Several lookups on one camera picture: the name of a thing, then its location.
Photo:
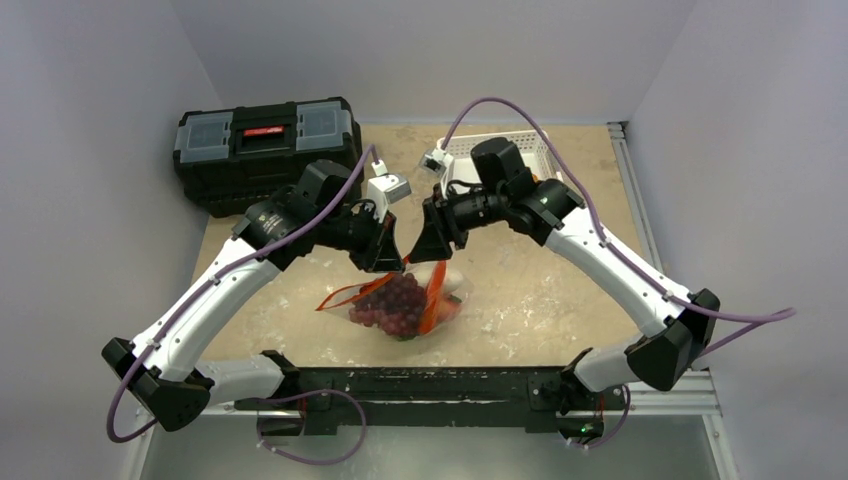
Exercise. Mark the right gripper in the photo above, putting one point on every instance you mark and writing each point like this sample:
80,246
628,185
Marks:
439,225

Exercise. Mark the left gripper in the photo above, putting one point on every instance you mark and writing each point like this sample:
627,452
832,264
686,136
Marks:
380,252

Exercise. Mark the white radish with leaves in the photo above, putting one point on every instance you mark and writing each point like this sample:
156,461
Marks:
455,285

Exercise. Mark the dark red grapes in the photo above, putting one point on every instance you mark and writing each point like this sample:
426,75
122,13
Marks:
394,307

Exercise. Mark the clear zip top bag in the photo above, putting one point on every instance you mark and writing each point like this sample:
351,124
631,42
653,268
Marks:
340,301

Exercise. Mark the orange carrot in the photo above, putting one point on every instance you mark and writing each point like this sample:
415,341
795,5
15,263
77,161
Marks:
432,313

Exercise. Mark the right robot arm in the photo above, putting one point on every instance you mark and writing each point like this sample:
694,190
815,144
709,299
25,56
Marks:
675,323

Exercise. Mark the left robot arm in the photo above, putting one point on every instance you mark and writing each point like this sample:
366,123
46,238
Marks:
161,366

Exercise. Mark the white plastic basket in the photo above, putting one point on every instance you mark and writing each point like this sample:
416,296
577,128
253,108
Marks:
535,154

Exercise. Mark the black toolbox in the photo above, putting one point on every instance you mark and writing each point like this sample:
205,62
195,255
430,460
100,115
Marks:
227,160

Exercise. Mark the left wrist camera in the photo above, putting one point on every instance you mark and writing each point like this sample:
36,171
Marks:
385,189

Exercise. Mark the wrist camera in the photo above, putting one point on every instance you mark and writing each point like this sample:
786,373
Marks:
439,163
385,189

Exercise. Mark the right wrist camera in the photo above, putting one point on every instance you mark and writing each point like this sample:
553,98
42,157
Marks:
439,163

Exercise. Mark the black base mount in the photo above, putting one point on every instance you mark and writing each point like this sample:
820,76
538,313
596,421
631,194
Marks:
536,399

